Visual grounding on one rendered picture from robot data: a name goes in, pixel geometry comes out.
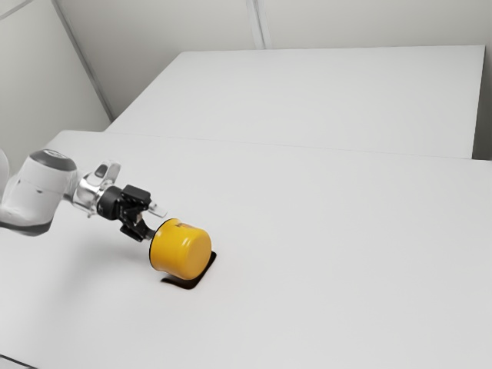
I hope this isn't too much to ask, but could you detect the yellow mug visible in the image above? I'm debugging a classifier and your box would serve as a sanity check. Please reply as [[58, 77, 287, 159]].
[[148, 218, 213, 281]]

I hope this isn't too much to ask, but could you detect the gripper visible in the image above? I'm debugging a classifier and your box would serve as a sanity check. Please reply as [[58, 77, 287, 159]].
[[96, 184, 168, 244]]

